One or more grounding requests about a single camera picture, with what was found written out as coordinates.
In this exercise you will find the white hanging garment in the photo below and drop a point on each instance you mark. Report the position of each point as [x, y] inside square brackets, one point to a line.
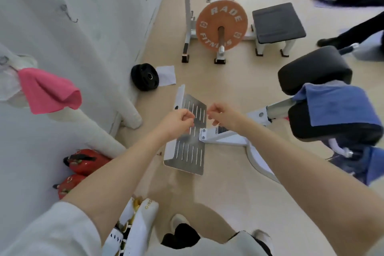
[12, 81]

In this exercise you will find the blue towel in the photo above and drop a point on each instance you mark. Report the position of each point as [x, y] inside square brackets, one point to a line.
[336, 104]

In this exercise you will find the person's right hand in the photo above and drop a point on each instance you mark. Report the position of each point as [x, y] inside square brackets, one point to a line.
[229, 116]

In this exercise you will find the person's white shoe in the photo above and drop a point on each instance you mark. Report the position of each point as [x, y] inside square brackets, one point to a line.
[179, 221]

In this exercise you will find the white paper sheet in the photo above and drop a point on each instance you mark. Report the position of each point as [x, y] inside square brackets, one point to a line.
[166, 76]

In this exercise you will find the white box with gold items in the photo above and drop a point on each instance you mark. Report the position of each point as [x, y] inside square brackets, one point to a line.
[141, 222]

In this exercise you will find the person's right forearm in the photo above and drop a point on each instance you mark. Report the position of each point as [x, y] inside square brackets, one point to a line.
[300, 174]

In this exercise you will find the slotted metal footplate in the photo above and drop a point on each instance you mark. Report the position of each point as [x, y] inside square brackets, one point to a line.
[187, 147]

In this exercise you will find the large orange weight plate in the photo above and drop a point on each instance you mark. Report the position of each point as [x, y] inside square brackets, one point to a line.
[210, 18]

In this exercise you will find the small black weight plate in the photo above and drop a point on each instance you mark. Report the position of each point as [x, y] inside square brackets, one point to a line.
[144, 77]

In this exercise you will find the red fire extinguisher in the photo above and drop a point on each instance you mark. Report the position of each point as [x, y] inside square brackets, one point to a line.
[70, 183]
[90, 161]

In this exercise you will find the blue cloth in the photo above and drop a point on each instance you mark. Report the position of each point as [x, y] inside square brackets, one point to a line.
[370, 164]

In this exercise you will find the white leg machine frame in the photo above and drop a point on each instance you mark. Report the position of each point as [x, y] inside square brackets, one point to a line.
[237, 138]

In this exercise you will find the person's black trousers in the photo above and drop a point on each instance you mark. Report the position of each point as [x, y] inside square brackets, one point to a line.
[181, 236]

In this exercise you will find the pink towel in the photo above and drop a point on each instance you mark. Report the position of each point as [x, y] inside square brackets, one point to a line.
[48, 92]

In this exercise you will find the black roller pad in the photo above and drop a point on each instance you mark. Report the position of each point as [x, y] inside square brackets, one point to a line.
[315, 69]
[345, 131]

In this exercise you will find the person's left forearm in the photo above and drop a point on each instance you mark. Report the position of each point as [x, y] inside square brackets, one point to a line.
[120, 174]

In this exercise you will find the black square seat pad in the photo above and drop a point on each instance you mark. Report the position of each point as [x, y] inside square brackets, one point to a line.
[277, 23]

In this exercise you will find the person's white shirt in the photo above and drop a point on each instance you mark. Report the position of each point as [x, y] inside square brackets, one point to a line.
[48, 231]

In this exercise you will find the white plate-loaded machine frame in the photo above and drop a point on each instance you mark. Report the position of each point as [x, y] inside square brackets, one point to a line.
[188, 24]

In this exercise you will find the person's left fingers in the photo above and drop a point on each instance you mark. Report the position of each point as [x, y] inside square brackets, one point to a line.
[189, 118]

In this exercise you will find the white padded pole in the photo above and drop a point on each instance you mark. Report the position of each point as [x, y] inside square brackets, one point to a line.
[126, 105]
[93, 132]

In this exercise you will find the person's left hand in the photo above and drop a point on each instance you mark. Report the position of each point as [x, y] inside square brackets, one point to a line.
[175, 123]

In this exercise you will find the person's right fingers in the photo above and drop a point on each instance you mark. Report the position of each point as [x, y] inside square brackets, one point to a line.
[213, 113]

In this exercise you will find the metal wall hook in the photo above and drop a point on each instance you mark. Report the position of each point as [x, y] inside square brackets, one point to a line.
[69, 14]

